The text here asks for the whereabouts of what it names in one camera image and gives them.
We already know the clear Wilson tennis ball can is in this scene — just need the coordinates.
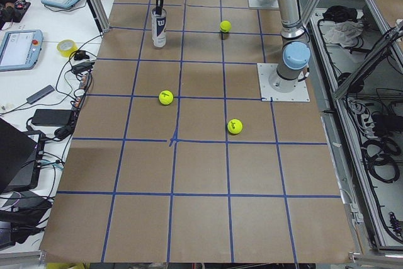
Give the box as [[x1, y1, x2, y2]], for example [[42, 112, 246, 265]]
[[151, 8, 166, 49]]

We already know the yellow tennis ball near right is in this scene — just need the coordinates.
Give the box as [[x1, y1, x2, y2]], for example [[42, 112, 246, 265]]
[[220, 20, 232, 33]]

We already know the yellow tennis ball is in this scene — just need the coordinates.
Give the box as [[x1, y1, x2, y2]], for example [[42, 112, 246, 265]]
[[220, 20, 232, 33], [227, 118, 243, 135], [158, 90, 174, 105]]

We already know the yellow tennis ball centre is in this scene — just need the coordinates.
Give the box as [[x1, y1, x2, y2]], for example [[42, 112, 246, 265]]
[[158, 90, 174, 105]]

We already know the yellow tennis ball far left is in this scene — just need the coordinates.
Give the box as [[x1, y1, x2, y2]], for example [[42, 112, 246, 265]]
[[227, 118, 243, 135]]

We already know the yellow tape roll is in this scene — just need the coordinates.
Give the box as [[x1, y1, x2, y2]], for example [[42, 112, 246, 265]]
[[57, 39, 78, 58]]

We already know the grey usb hub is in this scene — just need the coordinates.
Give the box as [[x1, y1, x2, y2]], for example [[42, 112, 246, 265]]
[[26, 85, 55, 105]]

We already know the blue teach pendant near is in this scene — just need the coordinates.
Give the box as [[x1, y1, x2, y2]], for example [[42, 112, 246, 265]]
[[1, 30, 43, 72]]

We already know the black power adapter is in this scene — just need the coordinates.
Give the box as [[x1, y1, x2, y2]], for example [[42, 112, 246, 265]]
[[31, 109, 72, 127]]

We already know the white cloth heap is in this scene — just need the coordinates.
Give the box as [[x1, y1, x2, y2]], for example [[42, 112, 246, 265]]
[[324, 21, 364, 48]]

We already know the black laptop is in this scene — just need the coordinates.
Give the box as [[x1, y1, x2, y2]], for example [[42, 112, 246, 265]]
[[1, 120, 45, 193]]

